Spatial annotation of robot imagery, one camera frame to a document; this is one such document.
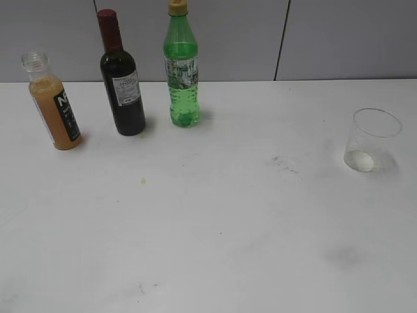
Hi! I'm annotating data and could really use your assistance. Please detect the transparent plastic cup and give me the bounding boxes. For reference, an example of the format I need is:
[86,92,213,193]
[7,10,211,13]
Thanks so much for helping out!
[343,108,403,173]

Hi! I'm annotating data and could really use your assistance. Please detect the NFC orange juice bottle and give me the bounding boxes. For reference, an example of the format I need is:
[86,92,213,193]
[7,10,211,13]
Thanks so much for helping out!
[22,52,82,151]

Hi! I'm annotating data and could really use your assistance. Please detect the green plastic soda bottle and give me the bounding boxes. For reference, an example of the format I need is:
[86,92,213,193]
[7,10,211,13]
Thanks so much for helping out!
[164,1,200,128]

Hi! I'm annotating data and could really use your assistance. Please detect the dark red wine bottle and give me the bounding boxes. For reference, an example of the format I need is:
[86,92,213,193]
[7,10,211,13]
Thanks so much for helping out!
[97,9,146,136]

